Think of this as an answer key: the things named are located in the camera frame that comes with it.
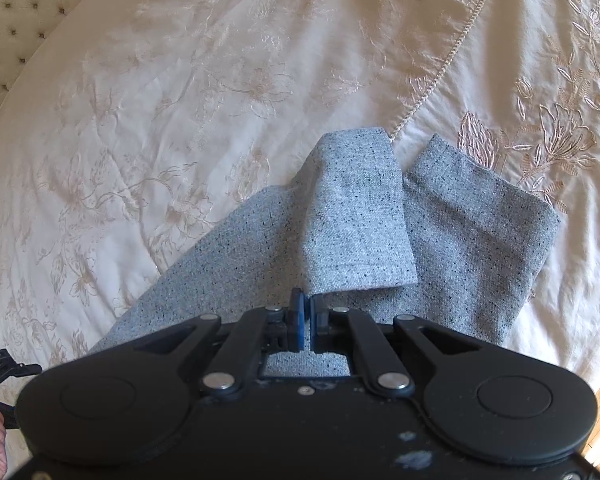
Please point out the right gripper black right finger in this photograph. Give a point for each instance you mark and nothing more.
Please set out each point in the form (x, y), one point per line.
(329, 326)

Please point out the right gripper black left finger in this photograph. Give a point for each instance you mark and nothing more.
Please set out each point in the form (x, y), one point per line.
(285, 329)

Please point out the grey speckled knit pants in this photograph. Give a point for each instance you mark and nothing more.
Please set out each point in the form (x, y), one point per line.
(445, 240)

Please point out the cream embroidered bedspread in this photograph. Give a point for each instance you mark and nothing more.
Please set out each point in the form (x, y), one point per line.
(137, 125)

